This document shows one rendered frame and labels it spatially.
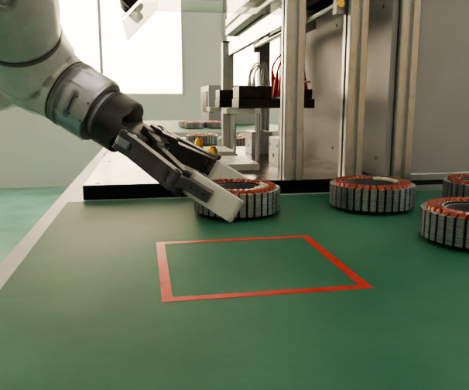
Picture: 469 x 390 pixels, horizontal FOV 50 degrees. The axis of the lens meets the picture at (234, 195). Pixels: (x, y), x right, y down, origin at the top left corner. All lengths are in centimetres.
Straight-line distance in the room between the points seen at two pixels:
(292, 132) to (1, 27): 43
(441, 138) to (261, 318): 61
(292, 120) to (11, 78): 40
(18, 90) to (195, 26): 512
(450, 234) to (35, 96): 51
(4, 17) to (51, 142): 520
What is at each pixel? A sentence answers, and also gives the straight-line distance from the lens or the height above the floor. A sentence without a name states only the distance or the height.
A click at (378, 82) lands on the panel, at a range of 88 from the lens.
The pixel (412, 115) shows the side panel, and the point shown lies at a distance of 85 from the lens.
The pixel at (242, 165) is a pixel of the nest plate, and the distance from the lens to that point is 91.
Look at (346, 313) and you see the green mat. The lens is 36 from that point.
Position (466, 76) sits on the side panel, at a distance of 92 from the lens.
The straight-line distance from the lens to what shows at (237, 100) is 95.
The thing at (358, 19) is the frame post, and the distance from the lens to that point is 84.
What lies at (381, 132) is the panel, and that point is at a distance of 86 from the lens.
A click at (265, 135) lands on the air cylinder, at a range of 120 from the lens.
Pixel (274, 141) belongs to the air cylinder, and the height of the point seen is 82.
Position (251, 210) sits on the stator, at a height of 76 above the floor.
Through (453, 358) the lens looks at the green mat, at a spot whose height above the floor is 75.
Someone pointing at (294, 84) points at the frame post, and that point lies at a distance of 80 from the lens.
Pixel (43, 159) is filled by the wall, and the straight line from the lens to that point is 581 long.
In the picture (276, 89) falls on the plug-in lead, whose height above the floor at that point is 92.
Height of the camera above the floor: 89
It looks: 10 degrees down
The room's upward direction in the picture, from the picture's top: straight up
